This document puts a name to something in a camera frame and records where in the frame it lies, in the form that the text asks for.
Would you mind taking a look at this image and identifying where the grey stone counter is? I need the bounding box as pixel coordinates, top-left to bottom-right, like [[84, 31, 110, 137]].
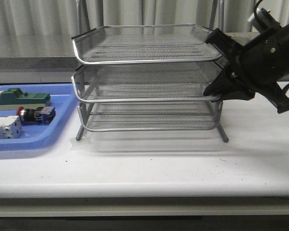
[[0, 35, 79, 85]]

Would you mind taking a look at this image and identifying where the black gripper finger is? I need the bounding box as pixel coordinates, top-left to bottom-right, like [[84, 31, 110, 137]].
[[219, 84, 255, 101], [203, 69, 234, 96]]

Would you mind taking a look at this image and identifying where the green knife switch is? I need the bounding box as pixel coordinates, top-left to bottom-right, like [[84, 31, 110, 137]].
[[0, 88, 51, 111]]

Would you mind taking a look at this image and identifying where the mesh tray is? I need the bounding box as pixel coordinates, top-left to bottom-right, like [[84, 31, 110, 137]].
[[78, 101, 223, 132], [71, 62, 221, 103], [72, 24, 222, 65]]

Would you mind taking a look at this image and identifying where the white circuit breaker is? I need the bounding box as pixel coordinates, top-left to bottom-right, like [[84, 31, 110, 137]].
[[0, 115, 22, 139]]

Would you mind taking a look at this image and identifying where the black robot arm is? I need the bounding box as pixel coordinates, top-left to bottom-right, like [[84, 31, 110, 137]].
[[203, 1, 289, 114]]

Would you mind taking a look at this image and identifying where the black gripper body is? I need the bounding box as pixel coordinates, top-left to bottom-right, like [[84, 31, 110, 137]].
[[205, 24, 289, 114]]

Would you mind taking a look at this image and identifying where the grey metal rack frame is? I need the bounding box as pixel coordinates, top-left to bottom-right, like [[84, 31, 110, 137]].
[[76, 0, 229, 143]]

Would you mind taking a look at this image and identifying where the red emergency push button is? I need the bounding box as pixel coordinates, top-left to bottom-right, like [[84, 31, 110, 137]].
[[16, 106, 56, 125]]

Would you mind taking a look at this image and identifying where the blue plastic tray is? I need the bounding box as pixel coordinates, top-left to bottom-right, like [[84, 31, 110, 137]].
[[0, 83, 78, 151]]

